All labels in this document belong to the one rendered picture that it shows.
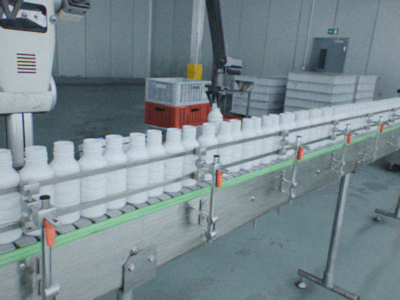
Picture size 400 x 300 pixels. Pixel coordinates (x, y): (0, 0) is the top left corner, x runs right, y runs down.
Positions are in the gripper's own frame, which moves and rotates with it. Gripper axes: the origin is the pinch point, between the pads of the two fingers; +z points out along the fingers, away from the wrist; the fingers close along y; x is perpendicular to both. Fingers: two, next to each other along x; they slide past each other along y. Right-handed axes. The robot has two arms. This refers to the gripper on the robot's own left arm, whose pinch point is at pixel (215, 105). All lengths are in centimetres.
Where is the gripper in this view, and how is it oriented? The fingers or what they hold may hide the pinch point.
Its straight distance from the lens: 168.9
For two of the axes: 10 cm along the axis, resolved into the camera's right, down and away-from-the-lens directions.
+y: -7.4, -2.0, 6.4
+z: -0.8, 9.7, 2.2
